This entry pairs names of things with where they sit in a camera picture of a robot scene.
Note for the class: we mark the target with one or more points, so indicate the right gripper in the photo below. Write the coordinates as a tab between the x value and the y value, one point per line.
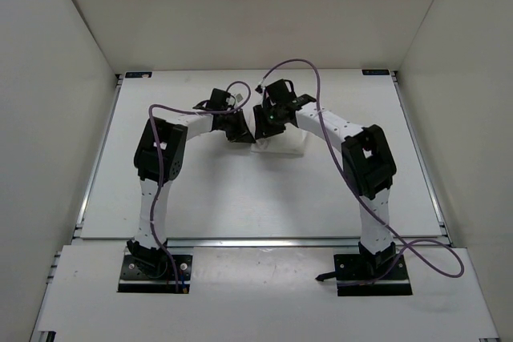
262	129

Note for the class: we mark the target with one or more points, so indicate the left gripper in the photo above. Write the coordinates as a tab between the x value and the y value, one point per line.
241	134

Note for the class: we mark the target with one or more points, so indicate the white pleated skirt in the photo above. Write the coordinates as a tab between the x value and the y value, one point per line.
292	141

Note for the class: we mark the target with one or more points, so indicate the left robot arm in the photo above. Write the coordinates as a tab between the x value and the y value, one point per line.
159	158

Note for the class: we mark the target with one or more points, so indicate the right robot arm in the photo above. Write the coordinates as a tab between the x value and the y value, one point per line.
367	165

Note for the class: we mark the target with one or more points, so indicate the right blue corner label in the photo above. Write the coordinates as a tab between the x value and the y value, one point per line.
375	72

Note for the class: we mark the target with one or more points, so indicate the blue corner label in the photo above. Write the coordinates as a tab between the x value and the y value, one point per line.
375	72
138	74

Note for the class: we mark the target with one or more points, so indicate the left blue corner label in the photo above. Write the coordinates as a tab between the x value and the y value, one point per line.
138	74

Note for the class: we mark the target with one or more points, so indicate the aluminium front table rail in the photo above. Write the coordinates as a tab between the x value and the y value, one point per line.
259	243

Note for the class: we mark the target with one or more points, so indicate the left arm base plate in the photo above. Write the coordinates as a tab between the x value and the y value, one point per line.
138	277

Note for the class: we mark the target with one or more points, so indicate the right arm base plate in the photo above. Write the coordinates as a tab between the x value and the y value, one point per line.
354	277

